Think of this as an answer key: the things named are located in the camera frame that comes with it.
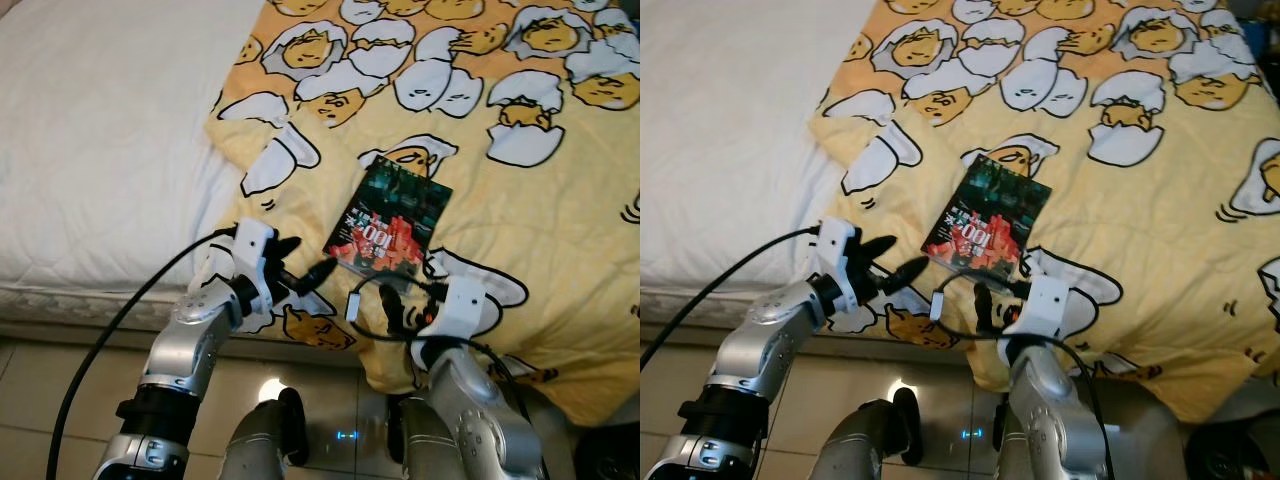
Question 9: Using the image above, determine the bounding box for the dark red-print book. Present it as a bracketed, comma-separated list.
[323, 155, 453, 281]
[920, 152, 1053, 277]

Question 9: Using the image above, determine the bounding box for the yellow egg-print blanket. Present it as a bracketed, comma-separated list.
[205, 0, 640, 401]
[808, 0, 1280, 426]

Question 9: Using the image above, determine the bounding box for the grey right robot leg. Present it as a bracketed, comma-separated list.
[388, 395, 451, 480]
[990, 400, 1033, 480]

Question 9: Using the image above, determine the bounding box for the grey robot leg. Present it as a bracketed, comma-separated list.
[808, 387, 924, 480]
[388, 395, 451, 480]
[990, 400, 1033, 480]
[220, 388, 309, 480]

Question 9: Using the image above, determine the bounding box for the grey left robot leg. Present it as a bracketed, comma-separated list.
[808, 387, 924, 480]
[220, 388, 309, 480]

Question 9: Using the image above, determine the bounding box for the white quilted mattress pad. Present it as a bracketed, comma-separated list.
[640, 0, 896, 293]
[0, 0, 276, 293]

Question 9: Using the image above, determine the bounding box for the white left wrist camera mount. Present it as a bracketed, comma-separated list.
[205, 222, 278, 333]
[810, 220, 869, 331]

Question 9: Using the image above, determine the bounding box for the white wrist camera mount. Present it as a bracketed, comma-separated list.
[205, 222, 278, 333]
[810, 220, 869, 331]
[415, 278, 503, 347]
[1005, 275, 1077, 347]

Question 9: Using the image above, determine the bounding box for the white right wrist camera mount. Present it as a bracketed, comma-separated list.
[1005, 275, 1077, 347]
[415, 278, 503, 347]

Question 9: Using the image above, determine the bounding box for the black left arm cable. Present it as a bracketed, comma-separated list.
[640, 228, 824, 373]
[45, 228, 238, 480]

